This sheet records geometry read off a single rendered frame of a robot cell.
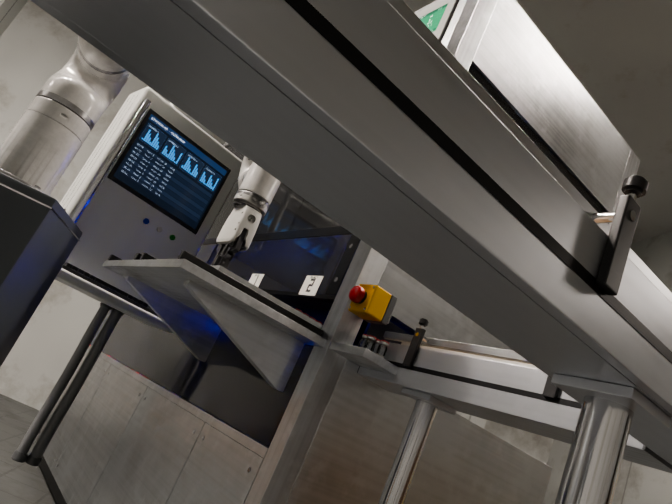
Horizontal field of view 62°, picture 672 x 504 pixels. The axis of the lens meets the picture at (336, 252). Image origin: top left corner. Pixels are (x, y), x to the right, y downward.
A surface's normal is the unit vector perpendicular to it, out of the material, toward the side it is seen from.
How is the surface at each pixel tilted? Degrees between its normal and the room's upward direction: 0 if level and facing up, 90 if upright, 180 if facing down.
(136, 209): 90
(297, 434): 90
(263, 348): 90
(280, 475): 90
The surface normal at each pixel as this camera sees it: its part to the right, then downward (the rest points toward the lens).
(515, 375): -0.72, -0.49
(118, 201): 0.66, 0.04
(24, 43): 0.24, -0.22
